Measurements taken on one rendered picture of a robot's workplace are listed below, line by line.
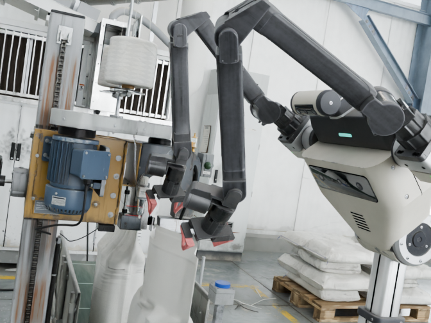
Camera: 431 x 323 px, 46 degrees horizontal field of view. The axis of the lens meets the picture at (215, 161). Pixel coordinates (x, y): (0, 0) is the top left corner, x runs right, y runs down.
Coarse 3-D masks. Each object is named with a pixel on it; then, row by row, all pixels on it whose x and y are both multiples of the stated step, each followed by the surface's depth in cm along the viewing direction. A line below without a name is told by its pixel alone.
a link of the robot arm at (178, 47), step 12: (180, 24) 151; (180, 36) 152; (180, 48) 155; (180, 60) 157; (180, 72) 158; (180, 84) 159; (180, 96) 160; (180, 108) 161; (180, 120) 162; (180, 132) 163; (180, 144) 163
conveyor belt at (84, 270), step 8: (72, 264) 352; (80, 264) 354; (88, 264) 357; (80, 272) 336; (88, 272) 338; (80, 280) 320; (88, 280) 322; (80, 288) 305; (88, 288) 307; (88, 296) 294; (80, 304) 279; (88, 304) 281; (80, 312) 268; (88, 312) 270; (80, 320) 258; (88, 320) 259
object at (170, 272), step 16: (160, 240) 185; (176, 240) 179; (160, 256) 159; (176, 256) 155; (192, 256) 149; (144, 272) 169; (160, 272) 159; (176, 272) 154; (192, 272) 148; (144, 288) 166; (160, 288) 158; (176, 288) 154; (192, 288) 147; (144, 304) 164; (160, 304) 158; (176, 304) 153; (128, 320) 177; (144, 320) 163; (160, 320) 156; (176, 320) 152
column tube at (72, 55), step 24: (48, 24) 186; (72, 24) 182; (48, 48) 180; (72, 48) 183; (48, 72) 181; (72, 72) 184; (48, 96) 182; (72, 96) 184; (48, 120) 182; (24, 240) 184; (48, 240) 187; (24, 264) 185; (48, 264) 187; (24, 288) 185; (48, 288) 188; (24, 312) 186
